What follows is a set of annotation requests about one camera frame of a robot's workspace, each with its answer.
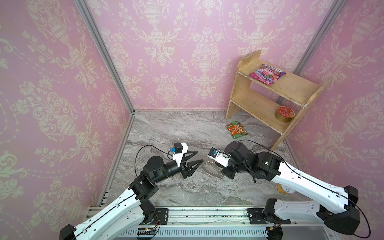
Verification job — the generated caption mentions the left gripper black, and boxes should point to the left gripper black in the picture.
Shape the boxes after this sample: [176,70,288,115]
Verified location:
[153,150,204,185]

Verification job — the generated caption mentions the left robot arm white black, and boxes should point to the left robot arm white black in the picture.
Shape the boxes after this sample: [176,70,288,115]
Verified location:
[59,151,203,240]

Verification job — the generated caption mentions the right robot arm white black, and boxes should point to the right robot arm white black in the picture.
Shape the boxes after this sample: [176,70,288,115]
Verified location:
[208,141,364,235]

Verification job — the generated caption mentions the green orange snack packet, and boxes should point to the green orange snack packet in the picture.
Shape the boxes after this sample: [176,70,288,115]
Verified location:
[226,121,248,139]

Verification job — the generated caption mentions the red round tin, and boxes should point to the red round tin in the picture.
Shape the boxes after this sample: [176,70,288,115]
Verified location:
[275,106,296,123]

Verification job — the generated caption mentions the wooden shelf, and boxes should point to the wooden shelf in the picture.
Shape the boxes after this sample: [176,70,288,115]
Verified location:
[226,50,332,150]

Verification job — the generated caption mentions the pink snack bag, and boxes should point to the pink snack bag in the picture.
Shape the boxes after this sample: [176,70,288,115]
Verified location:
[249,64,286,86]

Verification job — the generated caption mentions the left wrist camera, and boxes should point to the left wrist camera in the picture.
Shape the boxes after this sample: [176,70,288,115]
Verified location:
[171,143,188,167]

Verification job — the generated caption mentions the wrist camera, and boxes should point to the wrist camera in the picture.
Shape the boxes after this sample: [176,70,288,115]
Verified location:
[171,143,188,167]
[208,148,230,168]

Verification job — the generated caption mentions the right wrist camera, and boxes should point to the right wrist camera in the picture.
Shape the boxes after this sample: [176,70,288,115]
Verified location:
[208,148,230,168]

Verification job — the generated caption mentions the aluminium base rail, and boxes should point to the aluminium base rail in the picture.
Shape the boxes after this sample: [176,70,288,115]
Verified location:
[116,206,339,240]

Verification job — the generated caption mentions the aluminium corner post left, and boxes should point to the aluminium corner post left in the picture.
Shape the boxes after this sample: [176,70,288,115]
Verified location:
[74,0,135,115]

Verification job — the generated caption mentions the aluminium corner post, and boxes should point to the aluminium corner post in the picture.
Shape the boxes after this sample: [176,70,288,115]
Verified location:
[293,0,347,76]
[74,0,135,115]

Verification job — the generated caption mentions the aluminium corner post right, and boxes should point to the aluminium corner post right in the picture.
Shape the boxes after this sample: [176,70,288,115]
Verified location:
[293,0,347,76]

